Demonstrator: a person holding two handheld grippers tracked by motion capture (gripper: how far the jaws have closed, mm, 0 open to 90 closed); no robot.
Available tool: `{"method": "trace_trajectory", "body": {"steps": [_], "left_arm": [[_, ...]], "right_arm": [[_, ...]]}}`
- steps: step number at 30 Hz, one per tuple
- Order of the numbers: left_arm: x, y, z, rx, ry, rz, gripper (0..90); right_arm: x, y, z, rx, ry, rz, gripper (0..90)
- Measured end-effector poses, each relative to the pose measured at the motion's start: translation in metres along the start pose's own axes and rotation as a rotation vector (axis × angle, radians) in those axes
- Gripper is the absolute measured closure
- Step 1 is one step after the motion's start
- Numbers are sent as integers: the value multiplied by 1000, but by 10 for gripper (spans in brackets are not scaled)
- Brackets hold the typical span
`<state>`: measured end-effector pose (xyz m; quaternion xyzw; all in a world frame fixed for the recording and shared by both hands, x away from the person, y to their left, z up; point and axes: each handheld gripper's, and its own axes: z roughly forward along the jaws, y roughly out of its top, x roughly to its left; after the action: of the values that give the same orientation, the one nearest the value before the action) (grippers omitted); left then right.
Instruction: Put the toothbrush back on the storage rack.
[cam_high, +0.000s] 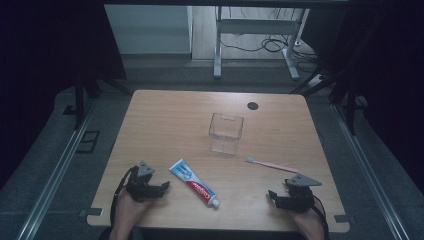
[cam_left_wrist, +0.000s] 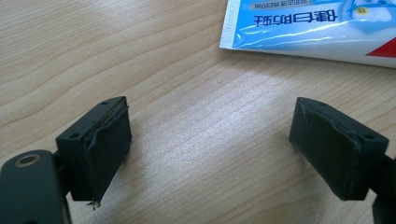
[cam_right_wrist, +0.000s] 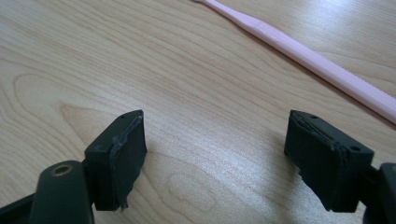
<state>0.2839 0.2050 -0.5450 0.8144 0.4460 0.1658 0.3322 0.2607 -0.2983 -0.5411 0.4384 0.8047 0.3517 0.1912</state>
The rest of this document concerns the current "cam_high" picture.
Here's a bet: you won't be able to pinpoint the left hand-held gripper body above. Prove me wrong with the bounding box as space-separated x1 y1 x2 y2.
125 160 158 203

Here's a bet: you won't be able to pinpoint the white panel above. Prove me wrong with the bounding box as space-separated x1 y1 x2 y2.
104 4 194 55

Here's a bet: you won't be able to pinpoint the person's left hand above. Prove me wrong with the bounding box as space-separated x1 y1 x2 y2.
114 188 152 232

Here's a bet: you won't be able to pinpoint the white desk frame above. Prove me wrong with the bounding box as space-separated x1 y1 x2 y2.
212 6 312 81

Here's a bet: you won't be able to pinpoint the clear plastic cup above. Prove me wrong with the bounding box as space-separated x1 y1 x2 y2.
208 112 245 156

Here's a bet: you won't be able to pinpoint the aluminium floor rail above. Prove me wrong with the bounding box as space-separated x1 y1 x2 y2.
15 99 97 240
331 103 410 240

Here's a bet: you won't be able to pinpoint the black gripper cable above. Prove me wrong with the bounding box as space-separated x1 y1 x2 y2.
109 165 139 228
311 194 331 240

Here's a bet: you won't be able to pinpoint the person's right hand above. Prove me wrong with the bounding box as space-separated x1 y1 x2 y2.
287 203 325 234

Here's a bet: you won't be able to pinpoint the dark curtain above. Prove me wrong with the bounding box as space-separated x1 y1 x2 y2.
0 0 128 189
301 0 424 196

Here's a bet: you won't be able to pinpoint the pink toothbrush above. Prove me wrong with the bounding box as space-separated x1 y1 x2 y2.
245 157 300 175

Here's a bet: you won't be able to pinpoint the black floor cables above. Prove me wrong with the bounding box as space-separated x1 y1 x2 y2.
219 7 322 73

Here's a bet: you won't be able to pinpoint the blue red toothpaste tube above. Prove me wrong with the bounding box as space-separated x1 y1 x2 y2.
168 158 221 209

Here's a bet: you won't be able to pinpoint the black metal stand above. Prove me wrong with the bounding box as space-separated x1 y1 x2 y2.
62 68 132 132
289 64 368 136

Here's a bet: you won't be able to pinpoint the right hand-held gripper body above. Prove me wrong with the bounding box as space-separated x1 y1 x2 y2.
282 173 323 215

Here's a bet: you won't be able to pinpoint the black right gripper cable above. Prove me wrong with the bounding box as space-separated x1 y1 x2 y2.
311 194 331 240

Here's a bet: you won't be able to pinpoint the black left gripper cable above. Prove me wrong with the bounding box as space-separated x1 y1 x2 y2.
109 165 139 228

